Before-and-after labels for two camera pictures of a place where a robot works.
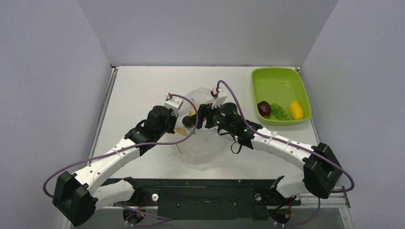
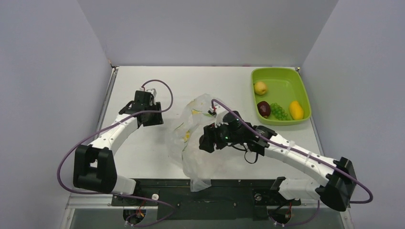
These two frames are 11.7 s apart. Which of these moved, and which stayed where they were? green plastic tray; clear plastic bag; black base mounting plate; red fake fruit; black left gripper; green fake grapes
Moved: clear plastic bag; black left gripper
Stayed: green fake grapes; black base mounting plate; green plastic tray; red fake fruit
